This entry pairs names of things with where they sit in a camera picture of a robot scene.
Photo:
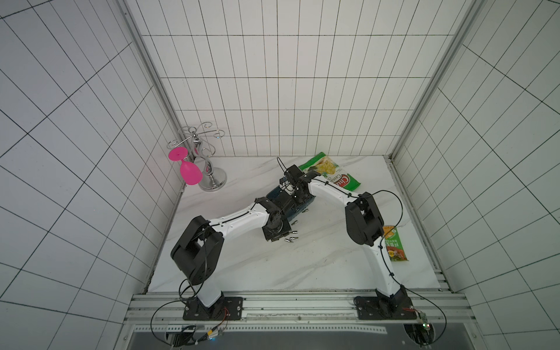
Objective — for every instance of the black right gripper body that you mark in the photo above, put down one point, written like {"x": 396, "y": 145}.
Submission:
{"x": 289, "y": 192}

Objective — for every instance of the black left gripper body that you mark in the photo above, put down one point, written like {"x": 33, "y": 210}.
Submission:
{"x": 278, "y": 234}

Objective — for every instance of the silver bit pair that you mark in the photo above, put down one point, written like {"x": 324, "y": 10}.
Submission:
{"x": 291, "y": 239}

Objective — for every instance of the dark teal storage box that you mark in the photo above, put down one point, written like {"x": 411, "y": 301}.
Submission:
{"x": 291, "y": 203}

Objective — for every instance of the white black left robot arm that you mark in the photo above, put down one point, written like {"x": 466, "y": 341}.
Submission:
{"x": 198, "y": 250}

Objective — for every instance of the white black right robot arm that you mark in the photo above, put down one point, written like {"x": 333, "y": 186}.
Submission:
{"x": 365, "y": 227}

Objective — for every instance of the green Chuba chips bag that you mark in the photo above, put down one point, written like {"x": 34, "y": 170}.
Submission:
{"x": 331, "y": 171}

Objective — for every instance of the pink plastic goblet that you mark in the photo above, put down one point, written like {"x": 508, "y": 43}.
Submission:
{"x": 190, "y": 173}

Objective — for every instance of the chrome cup holder stand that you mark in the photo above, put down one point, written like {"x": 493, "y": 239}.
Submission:
{"x": 201, "y": 153}

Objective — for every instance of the green red snack packet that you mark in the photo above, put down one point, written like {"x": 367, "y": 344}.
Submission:
{"x": 394, "y": 245}

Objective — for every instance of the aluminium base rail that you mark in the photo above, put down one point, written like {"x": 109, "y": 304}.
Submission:
{"x": 346, "y": 311}

